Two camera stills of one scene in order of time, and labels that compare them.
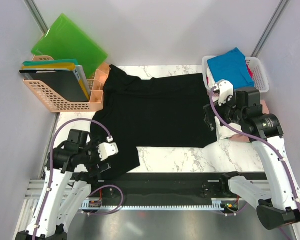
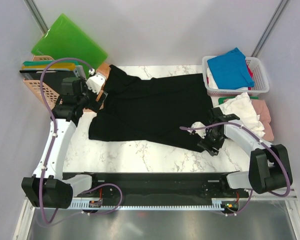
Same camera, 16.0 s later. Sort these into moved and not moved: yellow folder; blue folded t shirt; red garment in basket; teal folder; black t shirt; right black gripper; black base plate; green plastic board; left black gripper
Moved: black t shirt; left black gripper; right black gripper
Not moved: green plastic board; black base plate; red garment in basket; blue folded t shirt; teal folder; yellow folder
